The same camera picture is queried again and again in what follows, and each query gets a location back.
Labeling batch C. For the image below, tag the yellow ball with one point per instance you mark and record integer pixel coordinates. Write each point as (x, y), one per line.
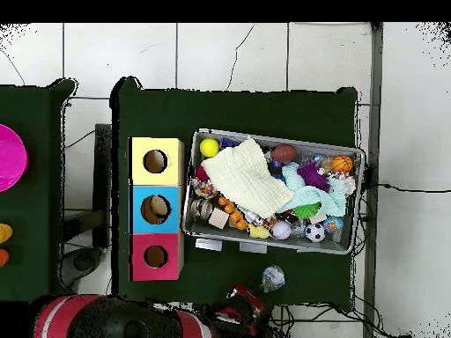
(209, 147)

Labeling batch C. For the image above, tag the green spiky ball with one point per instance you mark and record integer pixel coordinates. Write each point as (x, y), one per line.
(307, 210)

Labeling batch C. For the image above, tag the white ball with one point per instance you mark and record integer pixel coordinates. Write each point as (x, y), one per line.
(281, 229)

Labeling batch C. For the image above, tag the purple spiky toy with eyes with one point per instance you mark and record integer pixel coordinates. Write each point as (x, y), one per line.
(312, 175)

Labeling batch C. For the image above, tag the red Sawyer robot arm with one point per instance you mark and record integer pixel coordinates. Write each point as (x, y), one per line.
(113, 320)

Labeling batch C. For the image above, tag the clear plastic packet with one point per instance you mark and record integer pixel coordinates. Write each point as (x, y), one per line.
(273, 278)

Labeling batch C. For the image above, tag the dark green side table cloth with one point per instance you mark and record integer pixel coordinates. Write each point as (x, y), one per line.
(32, 204)

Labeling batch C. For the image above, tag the mint green cloth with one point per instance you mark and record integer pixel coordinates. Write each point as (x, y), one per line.
(331, 197)

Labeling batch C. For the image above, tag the clear mesh bin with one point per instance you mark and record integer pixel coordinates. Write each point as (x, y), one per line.
(275, 241)

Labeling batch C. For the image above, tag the magenta plate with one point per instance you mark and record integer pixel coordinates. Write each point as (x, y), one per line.
(10, 158)

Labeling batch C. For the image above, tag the small soccer ball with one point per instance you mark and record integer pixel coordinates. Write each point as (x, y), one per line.
(315, 232)

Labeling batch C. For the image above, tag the orange toy basketball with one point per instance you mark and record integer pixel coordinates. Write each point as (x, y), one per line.
(342, 163)

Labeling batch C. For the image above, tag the brown toy football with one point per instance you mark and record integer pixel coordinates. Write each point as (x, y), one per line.
(284, 153)

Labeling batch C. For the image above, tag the small wooden block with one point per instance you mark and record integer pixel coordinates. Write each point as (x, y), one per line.
(218, 218)

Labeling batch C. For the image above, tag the cream yellow cloth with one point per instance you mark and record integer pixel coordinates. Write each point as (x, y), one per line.
(245, 177)

